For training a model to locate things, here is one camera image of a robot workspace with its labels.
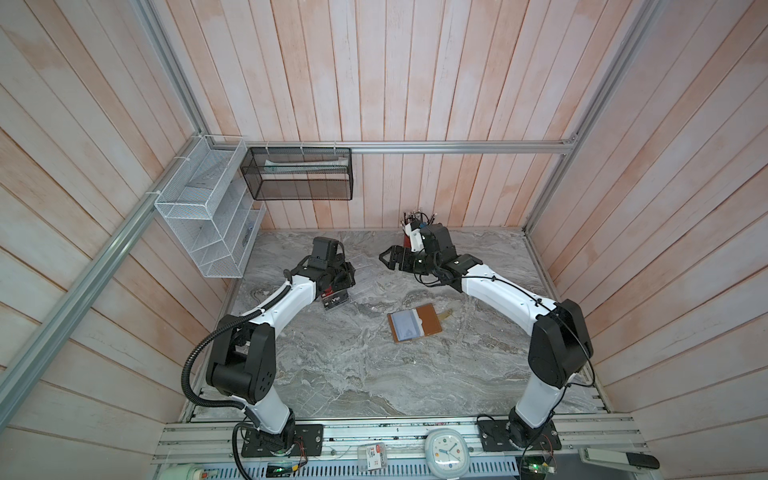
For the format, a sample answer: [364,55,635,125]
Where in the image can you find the white wire mesh shelf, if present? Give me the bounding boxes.
[155,135,266,279]

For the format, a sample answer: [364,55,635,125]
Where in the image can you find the clear acrylic card display stand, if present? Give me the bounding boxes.
[331,257,375,305]

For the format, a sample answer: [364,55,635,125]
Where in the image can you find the black mesh wall basket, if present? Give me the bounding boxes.
[240,147,354,201]

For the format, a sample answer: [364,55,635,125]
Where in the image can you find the bundle of coloured pencils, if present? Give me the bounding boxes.
[401,210,435,230]

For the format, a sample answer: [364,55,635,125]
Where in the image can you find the green circuit board left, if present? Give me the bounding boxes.
[265,464,300,478]

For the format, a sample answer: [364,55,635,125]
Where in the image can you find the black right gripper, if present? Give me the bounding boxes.
[379,245,439,277]

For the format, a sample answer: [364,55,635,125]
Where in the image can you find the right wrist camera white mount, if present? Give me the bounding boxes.
[403,219,425,252]

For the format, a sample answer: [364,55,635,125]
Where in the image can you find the black VIP card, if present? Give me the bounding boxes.
[321,289,349,310]

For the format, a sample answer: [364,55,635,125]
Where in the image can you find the green circuit board right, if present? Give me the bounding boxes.
[517,455,556,480]

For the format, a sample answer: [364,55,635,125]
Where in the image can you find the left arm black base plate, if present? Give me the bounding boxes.
[239,424,324,458]

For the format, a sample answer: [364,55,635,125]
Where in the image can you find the green circuit board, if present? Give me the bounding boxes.
[517,455,556,480]
[265,464,300,478]

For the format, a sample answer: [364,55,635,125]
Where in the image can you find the white analog clock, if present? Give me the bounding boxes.
[425,428,471,479]

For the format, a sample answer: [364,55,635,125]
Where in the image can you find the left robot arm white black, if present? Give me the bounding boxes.
[206,237,355,435]

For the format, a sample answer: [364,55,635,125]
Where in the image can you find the black corrugated cable hose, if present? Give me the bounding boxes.
[180,281,295,480]

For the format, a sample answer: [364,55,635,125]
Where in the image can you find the small red white box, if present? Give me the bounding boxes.
[357,442,388,474]

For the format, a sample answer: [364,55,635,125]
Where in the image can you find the aluminium mounting rail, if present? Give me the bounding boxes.
[149,413,652,480]

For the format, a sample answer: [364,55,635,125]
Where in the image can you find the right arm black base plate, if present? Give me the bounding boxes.
[476,415,562,452]

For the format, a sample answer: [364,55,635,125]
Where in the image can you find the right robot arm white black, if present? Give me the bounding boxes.
[379,223,594,435]

